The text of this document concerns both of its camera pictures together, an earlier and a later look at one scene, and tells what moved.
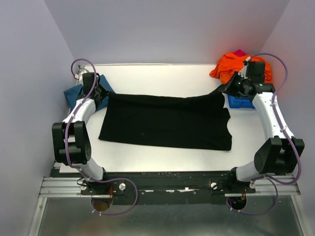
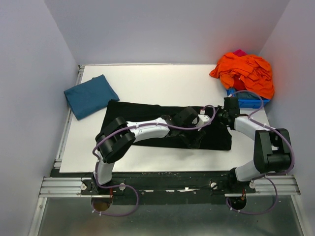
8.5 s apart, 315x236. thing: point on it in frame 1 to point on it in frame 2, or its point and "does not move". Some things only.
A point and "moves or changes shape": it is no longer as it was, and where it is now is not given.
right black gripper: [229, 87] to [220, 108]
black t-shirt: [192, 121] moves or changes shape
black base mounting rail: [168, 188] does not move
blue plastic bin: [239, 103] does not move
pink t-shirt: [239, 52] does not move
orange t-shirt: [229, 64] does not move
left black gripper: [105, 92] to [192, 142]
